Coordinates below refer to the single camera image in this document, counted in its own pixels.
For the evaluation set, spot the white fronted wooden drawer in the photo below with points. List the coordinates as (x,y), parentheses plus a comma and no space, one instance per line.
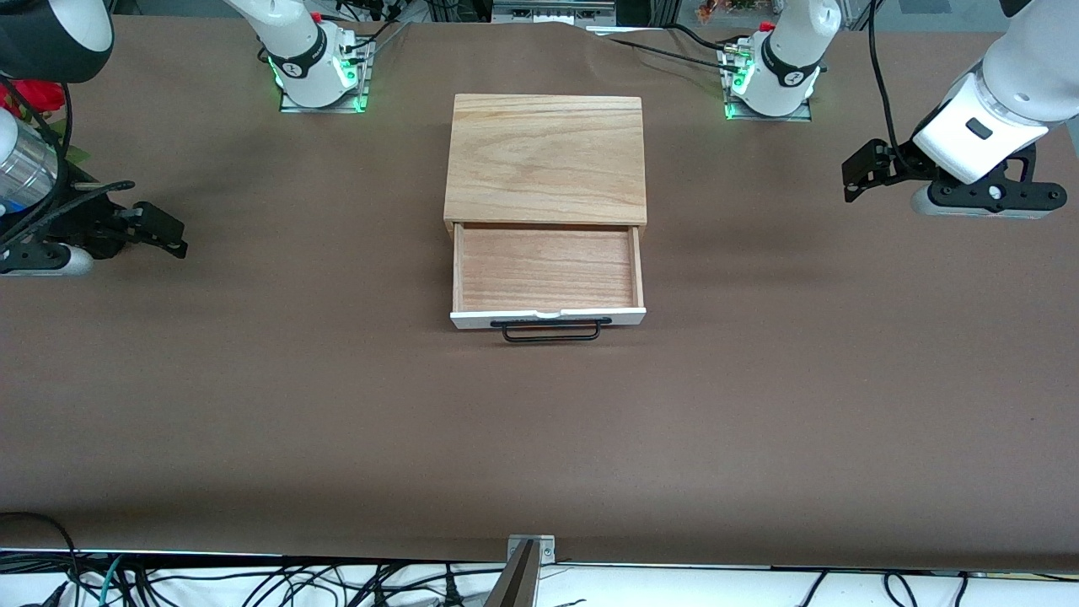
(548,270)

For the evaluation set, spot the grey metal camera mount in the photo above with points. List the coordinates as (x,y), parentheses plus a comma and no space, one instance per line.
(523,582)

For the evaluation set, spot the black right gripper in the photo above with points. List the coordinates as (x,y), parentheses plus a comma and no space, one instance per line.
(94,223)

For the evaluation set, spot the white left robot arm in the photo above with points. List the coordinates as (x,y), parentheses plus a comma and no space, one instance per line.
(1003,110)

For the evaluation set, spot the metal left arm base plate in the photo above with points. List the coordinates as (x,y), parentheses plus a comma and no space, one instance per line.
(801,115)

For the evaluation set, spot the colourful small background object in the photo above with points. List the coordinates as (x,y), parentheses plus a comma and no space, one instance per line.
(725,8)

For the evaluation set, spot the light wooden drawer cabinet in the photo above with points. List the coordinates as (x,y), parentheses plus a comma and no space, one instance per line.
(548,160)

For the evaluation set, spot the red artificial flower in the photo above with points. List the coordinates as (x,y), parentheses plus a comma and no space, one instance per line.
(38,97)

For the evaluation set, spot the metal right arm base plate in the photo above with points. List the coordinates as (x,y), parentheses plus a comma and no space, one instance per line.
(324,109)

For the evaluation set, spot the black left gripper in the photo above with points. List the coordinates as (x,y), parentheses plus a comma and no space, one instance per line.
(899,165)

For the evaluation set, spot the grey metal box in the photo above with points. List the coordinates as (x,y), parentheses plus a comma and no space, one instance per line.
(552,10)

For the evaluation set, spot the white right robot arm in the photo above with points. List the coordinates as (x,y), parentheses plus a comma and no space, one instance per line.
(303,59)

